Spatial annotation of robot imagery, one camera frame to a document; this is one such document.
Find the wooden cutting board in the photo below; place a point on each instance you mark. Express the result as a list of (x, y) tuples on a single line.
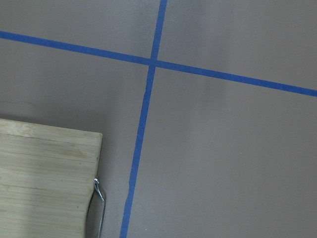
[(48, 176)]

